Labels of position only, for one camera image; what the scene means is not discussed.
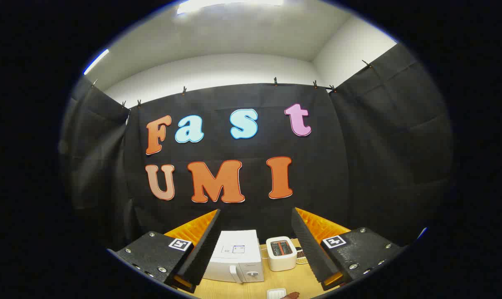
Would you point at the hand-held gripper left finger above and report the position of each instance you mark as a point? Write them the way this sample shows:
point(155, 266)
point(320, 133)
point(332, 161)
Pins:
point(203, 257)

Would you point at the row of small cloth clips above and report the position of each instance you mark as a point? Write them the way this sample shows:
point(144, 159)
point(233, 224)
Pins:
point(275, 82)

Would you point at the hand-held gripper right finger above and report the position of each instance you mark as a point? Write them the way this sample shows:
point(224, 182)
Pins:
point(311, 253)

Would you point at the ceiling light panel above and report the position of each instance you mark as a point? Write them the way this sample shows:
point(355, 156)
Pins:
point(96, 61)
point(226, 4)

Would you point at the brown sausage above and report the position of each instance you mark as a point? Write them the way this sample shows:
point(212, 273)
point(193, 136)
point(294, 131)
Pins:
point(291, 295)

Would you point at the small divided condiment dish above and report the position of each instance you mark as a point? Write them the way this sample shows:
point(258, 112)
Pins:
point(301, 258)

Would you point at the white microwave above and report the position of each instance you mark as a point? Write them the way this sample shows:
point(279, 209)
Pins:
point(238, 261)

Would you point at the white toaster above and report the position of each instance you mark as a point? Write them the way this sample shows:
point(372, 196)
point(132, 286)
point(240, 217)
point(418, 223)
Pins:
point(280, 257)

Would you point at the white rectangular dish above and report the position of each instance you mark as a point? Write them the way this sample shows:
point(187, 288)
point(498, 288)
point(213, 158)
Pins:
point(275, 293)

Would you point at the black backdrop cloth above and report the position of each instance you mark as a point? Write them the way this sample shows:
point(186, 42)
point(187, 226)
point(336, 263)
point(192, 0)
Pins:
point(358, 166)

